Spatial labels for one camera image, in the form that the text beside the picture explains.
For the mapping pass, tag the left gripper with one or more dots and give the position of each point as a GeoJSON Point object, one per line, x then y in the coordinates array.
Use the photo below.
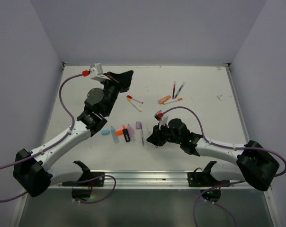
{"type": "Point", "coordinates": [122, 81]}

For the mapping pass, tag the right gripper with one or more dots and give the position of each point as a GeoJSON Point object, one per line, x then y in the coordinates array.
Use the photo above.
{"type": "Point", "coordinates": [156, 137]}

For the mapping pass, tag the clear purple gel pen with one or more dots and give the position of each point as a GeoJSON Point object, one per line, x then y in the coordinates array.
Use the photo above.
{"type": "Point", "coordinates": [142, 135]}

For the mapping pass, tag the purple highlighter cap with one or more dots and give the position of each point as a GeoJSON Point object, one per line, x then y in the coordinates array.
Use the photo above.
{"type": "Point", "coordinates": [138, 125]}

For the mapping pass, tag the purple highlighter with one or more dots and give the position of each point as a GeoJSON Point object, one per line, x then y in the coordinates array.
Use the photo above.
{"type": "Point", "coordinates": [131, 132]}

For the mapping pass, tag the yellow cap pen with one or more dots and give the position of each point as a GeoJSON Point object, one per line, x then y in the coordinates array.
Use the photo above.
{"type": "Point", "coordinates": [129, 100]}

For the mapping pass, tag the black orange highlighter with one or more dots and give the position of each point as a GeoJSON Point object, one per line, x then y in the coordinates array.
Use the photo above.
{"type": "Point", "coordinates": [126, 134]}

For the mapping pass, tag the orange highlighter cap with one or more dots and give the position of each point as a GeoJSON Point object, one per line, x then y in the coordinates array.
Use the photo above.
{"type": "Point", "coordinates": [119, 133]}

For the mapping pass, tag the light blue highlighter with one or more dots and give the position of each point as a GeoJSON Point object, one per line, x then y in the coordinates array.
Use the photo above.
{"type": "Point", "coordinates": [114, 135]}

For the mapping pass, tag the white orange marker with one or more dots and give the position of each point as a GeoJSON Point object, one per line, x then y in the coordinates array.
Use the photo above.
{"type": "Point", "coordinates": [172, 101]}

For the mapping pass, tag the red gel pen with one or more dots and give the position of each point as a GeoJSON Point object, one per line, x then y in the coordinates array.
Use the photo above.
{"type": "Point", "coordinates": [174, 89]}

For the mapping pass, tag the blue gel pen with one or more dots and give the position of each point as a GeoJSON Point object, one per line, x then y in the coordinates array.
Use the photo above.
{"type": "Point", "coordinates": [179, 90]}

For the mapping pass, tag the white peach marker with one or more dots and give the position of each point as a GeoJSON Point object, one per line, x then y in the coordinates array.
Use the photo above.
{"type": "Point", "coordinates": [148, 132]}

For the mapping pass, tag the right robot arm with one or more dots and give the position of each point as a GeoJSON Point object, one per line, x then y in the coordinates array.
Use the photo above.
{"type": "Point", "coordinates": [248, 163]}

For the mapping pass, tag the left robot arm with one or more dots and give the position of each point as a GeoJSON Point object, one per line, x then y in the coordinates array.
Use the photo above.
{"type": "Point", "coordinates": [34, 169]}

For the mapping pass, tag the red cap pen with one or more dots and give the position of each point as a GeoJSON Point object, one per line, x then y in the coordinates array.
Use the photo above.
{"type": "Point", "coordinates": [131, 98]}

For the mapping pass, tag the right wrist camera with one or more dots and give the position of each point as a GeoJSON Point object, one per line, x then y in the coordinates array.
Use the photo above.
{"type": "Point", "coordinates": [161, 118]}

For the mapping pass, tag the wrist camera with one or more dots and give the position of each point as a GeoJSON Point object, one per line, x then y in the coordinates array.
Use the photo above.
{"type": "Point", "coordinates": [96, 72]}
{"type": "Point", "coordinates": [161, 118]}

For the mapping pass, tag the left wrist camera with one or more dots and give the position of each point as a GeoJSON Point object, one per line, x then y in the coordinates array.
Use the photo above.
{"type": "Point", "coordinates": [96, 72]}

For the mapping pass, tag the aluminium front rail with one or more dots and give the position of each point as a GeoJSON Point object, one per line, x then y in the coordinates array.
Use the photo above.
{"type": "Point", "coordinates": [140, 180]}

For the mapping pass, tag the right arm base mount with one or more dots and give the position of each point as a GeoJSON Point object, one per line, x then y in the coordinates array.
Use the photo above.
{"type": "Point", "coordinates": [203, 178]}

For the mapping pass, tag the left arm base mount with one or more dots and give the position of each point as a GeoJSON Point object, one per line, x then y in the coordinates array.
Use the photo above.
{"type": "Point", "coordinates": [87, 179]}

